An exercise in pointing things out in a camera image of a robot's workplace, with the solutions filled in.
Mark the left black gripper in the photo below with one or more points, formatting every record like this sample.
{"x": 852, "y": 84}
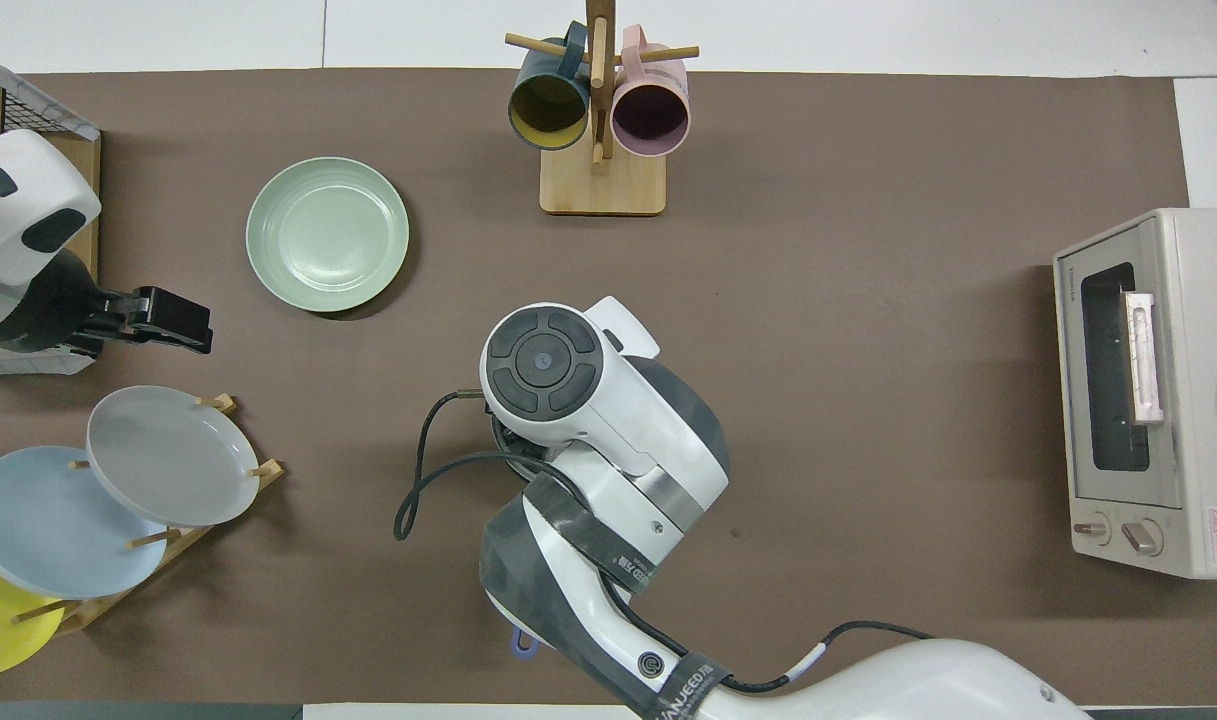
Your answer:
{"x": 118, "y": 318}

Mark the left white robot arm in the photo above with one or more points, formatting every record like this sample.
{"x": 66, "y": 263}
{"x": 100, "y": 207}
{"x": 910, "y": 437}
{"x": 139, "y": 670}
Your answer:
{"x": 18, "y": 200}

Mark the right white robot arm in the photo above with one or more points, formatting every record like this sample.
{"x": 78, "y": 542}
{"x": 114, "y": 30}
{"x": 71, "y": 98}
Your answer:
{"x": 608, "y": 400}

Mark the grey plate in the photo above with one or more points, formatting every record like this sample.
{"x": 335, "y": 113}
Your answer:
{"x": 168, "y": 455}

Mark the light green plate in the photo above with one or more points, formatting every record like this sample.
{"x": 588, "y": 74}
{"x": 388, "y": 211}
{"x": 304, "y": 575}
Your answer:
{"x": 328, "y": 235}

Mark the light blue plate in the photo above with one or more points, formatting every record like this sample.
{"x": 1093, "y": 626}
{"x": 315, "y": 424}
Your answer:
{"x": 48, "y": 520}

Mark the wooden plate rack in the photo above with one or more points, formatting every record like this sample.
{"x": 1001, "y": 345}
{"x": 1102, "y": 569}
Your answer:
{"x": 86, "y": 615}

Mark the teal mug yellow interior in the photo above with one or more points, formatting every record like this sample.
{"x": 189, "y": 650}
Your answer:
{"x": 548, "y": 105}

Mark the wooden mug tree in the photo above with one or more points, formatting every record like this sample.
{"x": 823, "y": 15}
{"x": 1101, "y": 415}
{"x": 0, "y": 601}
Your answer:
{"x": 603, "y": 185}

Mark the pink mug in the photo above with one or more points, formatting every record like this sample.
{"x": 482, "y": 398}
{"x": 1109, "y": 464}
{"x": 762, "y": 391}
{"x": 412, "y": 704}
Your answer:
{"x": 650, "y": 115}

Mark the brown table mat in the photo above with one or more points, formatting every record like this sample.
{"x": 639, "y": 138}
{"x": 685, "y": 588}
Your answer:
{"x": 868, "y": 300}

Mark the beige toaster oven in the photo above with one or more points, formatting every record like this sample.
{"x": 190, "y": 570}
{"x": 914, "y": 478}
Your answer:
{"x": 1198, "y": 480}

